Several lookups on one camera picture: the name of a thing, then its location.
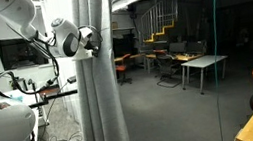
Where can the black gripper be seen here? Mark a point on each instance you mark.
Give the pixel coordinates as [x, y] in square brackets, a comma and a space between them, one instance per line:
[94, 48]

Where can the grey woven fabric curtain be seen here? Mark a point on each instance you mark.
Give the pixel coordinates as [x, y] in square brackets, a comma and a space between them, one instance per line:
[104, 100]

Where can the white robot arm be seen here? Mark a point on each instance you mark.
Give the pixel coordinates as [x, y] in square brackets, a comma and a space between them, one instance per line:
[6, 125]

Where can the black office chair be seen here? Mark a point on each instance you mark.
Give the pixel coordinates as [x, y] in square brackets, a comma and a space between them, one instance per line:
[167, 69]

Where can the black computer monitor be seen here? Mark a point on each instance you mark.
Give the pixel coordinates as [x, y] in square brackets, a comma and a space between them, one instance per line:
[177, 47]
[195, 47]

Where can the long wooden computer desk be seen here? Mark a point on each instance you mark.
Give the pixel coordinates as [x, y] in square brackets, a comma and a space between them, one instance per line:
[185, 57]

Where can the white rectangular table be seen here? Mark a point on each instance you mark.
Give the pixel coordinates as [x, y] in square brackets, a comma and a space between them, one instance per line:
[203, 61]

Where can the black camera boom stand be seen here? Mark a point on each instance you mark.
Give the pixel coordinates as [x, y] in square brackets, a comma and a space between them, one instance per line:
[59, 95]

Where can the dark wall window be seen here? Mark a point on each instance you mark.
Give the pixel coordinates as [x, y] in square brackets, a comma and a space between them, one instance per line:
[21, 52]

